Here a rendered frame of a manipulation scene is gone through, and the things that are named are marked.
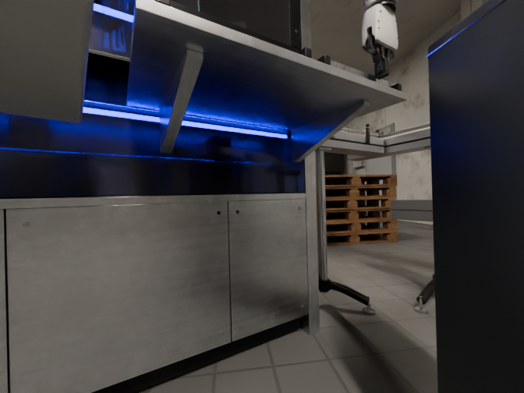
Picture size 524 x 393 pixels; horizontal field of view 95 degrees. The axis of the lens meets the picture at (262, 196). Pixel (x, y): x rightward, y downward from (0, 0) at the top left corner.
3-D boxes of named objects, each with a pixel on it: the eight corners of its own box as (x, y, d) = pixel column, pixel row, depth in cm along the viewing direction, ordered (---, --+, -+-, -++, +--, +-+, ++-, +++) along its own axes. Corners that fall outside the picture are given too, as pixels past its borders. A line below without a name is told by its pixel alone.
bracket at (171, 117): (160, 153, 72) (158, 110, 72) (170, 154, 74) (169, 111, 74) (189, 121, 43) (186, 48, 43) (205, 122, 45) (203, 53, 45)
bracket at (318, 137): (292, 161, 98) (291, 129, 98) (297, 162, 100) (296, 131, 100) (365, 145, 69) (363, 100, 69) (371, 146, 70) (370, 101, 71)
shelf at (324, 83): (125, 114, 75) (125, 107, 75) (299, 137, 111) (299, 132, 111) (136, 7, 34) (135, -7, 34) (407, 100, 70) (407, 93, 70)
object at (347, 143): (300, 142, 113) (299, 108, 113) (281, 148, 126) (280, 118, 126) (386, 153, 148) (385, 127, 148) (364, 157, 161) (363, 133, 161)
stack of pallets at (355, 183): (362, 232, 372) (361, 178, 372) (401, 242, 293) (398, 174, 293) (290, 236, 353) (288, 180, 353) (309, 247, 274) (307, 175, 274)
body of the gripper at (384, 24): (378, 24, 71) (379, 62, 71) (355, 11, 65) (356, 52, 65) (404, 6, 64) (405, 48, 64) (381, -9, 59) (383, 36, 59)
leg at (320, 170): (311, 290, 131) (307, 149, 131) (323, 286, 135) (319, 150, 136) (323, 295, 123) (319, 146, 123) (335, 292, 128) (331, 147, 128)
